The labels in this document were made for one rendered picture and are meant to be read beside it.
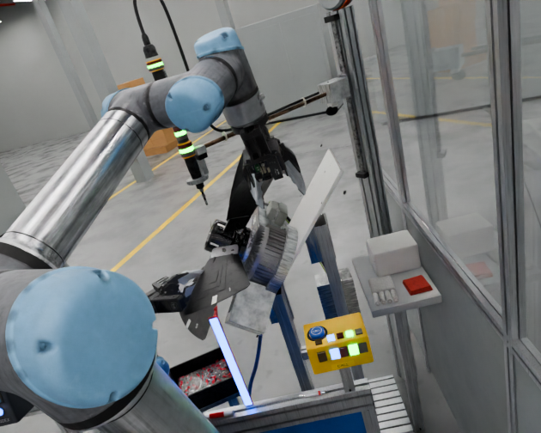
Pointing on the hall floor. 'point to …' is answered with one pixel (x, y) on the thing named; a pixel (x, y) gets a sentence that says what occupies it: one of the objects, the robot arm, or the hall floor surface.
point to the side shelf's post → (409, 369)
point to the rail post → (371, 421)
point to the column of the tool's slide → (375, 191)
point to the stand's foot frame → (390, 405)
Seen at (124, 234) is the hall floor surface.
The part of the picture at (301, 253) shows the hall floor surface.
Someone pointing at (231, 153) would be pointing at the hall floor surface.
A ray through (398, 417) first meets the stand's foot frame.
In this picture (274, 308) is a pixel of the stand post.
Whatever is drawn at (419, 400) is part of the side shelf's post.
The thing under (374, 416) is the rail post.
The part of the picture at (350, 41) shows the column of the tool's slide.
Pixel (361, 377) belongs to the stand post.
